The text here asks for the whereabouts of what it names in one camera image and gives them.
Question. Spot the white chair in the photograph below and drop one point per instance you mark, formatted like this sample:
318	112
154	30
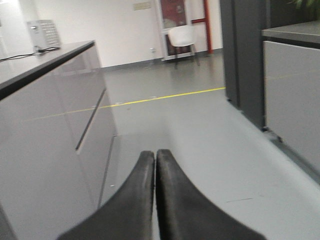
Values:
183	36

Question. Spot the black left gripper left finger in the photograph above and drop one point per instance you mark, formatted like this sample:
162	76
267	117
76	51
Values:
127	215

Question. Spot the dark grey tall cabinet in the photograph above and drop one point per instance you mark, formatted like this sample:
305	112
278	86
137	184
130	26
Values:
242	22

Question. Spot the glass door with red frame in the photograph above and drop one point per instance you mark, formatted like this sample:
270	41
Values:
172	13

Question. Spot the yellow floor tape line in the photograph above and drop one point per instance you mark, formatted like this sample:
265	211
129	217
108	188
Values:
153	98

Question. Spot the grey box appliance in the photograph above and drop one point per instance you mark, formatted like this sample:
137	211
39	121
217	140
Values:
44	33

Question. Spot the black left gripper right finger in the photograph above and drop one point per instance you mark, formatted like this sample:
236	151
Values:
184	213

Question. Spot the white cabinet with stone top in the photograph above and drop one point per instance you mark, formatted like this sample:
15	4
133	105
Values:
292	87

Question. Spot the grey glossy counter cabinet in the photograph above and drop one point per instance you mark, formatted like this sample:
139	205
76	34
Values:
55	139

